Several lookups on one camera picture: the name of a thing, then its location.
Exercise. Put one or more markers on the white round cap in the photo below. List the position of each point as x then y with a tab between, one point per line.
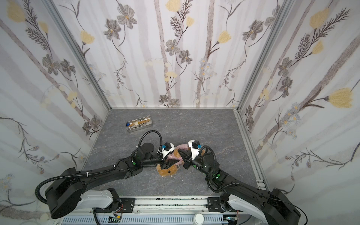
198	219

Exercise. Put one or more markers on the black mounting plate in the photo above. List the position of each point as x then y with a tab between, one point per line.
124	205
217	204

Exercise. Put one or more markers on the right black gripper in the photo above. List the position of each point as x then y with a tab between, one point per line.
190	160

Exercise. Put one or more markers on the brown teddy bear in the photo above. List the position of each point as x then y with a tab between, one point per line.
173	162

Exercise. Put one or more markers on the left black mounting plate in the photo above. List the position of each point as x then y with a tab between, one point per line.
124	205

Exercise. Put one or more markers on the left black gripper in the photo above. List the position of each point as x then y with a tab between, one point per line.
162	161

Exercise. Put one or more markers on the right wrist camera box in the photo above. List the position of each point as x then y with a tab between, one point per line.
194	148

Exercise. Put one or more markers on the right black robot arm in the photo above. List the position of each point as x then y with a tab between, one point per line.
271	207

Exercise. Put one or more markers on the clear plastic tool box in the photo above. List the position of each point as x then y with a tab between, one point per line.
140	123

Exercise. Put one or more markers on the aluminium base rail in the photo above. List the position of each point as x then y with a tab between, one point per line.
171	210

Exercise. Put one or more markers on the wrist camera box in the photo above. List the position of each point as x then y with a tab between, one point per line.
165	150
194	148

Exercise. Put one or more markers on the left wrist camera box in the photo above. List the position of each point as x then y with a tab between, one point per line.
165	150

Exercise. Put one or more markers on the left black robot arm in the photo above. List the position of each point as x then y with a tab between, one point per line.
72	190

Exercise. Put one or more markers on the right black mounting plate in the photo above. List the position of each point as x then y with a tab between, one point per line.
217	204

